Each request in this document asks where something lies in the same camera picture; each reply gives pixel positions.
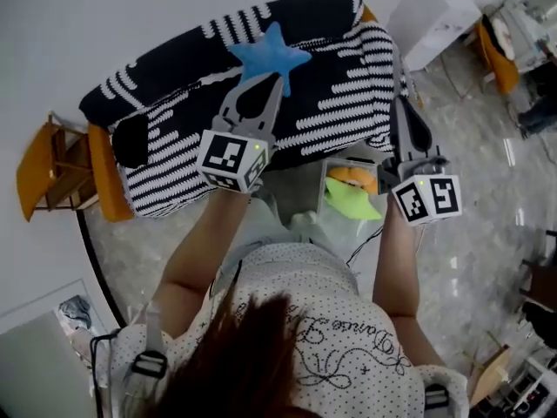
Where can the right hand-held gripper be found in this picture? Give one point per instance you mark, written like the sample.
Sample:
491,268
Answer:
431,198

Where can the pile of clothes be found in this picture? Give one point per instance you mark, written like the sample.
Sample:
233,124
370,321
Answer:
76,312

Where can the person's light jeans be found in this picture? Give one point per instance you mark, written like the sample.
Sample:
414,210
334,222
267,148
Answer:
270,220

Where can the orange flower plush toy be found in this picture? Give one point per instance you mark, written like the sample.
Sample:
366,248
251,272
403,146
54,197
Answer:
361,179

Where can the blue star plush toy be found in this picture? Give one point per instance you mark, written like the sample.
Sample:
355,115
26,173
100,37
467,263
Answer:
270,55

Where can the person's right forearm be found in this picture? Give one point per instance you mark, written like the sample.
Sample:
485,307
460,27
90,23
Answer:
393,259

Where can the green star plush toy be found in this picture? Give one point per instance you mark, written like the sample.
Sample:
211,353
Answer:
348,200

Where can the black cushion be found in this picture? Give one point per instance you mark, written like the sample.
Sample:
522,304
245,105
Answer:
130,142

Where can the person's white dotted shirt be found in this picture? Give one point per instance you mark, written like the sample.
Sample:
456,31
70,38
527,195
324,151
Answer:
326,303

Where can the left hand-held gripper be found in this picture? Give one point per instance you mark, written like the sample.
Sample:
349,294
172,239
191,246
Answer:
226,159

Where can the clear plastic storage bin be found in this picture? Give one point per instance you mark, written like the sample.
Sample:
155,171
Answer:
348,162

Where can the white water dispenser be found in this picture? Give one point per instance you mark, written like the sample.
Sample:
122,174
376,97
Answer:
426,28

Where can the black white striped blanket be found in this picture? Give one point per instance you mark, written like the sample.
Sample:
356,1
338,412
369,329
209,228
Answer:
339,103

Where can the orange lounge chair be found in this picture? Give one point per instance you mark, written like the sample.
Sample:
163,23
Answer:
496,63

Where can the person's left forearm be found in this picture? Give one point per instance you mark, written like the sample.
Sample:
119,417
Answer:
196,251

